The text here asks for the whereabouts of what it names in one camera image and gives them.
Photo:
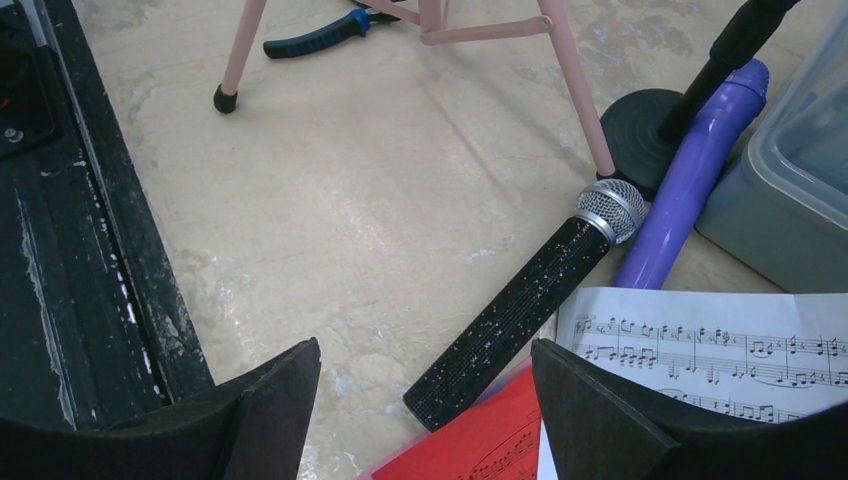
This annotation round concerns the white sheet music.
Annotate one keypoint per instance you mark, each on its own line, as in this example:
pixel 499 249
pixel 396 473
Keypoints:
pixel 786 351

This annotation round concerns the translucent plastic storage box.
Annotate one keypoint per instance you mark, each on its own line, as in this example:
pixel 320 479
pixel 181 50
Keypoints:
pixel 781 206

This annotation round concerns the blue-handled pliers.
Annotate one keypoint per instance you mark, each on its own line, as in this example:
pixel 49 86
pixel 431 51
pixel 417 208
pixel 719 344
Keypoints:
pixel 355 23

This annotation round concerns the silver condenser microphone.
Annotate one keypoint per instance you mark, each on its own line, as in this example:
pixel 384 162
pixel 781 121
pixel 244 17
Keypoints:
pixel 607 213

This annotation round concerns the purple microphone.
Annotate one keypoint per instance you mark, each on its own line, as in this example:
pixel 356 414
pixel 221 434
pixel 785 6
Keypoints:
pixel 692 174

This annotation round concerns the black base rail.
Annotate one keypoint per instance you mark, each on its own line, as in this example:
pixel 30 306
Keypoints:
pixel 94 330

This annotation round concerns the black round-base mic stand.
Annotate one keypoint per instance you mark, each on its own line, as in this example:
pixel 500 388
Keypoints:
pixel 644 128

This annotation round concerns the red sheet music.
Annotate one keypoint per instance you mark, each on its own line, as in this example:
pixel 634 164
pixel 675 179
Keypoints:
pixel 495 439

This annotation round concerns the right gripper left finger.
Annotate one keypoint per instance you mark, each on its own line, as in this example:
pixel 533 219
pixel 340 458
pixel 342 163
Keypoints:
pixel 253 426

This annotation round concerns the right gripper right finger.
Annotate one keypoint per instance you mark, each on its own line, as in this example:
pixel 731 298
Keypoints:
pixel 604 426

